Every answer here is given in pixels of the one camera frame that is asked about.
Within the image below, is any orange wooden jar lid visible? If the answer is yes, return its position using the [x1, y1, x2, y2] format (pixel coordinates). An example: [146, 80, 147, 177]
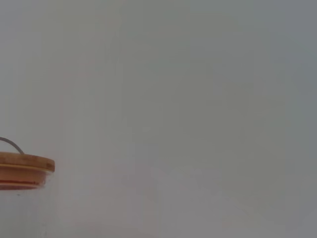
[0, 137, 55, 191]

